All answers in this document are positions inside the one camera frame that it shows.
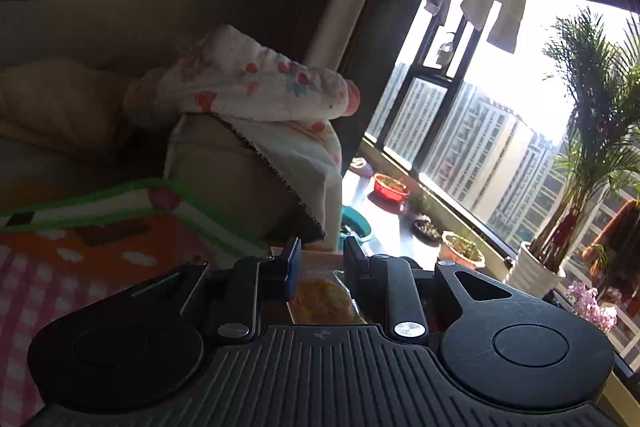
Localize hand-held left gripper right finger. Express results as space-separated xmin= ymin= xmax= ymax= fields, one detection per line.
xmin=342 ymin=236 xmax=521 ymax=339

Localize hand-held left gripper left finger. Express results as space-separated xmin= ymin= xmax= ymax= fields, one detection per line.
xmin=130 ymin=237 xmax=303 ymax=340

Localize small pastry packet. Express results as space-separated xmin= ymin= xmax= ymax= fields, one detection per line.
xmin=289 ymin=252 xmax=368 ymax=327

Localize teal basin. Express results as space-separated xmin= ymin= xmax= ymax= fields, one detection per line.
xmin=341 ymin=206 xmax=373 ymax=250

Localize dark plant dish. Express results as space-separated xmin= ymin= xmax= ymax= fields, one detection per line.
xmin=411 ymin=216 xmax=443 ymax=242

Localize red bowl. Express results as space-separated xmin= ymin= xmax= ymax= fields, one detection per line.
xmin=372 ymin=173 xmax=411 ymax=202

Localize small terracotta plant pot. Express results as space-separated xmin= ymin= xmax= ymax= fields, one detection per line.
xmin=440 ymin=229 xmax=487 ymax=270

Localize beige sofa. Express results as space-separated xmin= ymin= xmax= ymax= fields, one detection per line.
xmin=0 ymin=0 xmax=326 ymax=243

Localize white plant pot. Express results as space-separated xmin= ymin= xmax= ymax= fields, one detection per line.
xmin=505 ymin=241 xmax=568 ymax=300

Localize white floral blanket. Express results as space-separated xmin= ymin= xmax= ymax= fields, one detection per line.
xmin=122 ymin=24 xmax=362 ymax=135

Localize dark curtain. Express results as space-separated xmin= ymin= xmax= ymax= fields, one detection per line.
xmin=305 ymin=0 xmax=466 ymax=168

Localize colourful printed play mat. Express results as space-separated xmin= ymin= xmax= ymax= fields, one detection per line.
xmin=0 ymin=177 xmax=273 ymax=427

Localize pink flowers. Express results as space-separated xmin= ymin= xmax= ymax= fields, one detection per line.
xmin=565 ymin=282 xmax=618 ymax=333

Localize brown dried plant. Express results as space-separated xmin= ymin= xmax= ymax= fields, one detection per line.
xmin=582 ymin=199 xmax=640 ymax=308

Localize palm plant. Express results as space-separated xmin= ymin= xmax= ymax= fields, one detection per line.
xmin=530 ymin=7 xmax=640 ymax=278

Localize beige folded blanket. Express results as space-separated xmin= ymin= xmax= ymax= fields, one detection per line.
xmin=0 ymin=59 xmax=133 ymax=155

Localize window frame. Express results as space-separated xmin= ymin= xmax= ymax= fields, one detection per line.
xmin=360 ymin=0 xmax=640 ymax=378

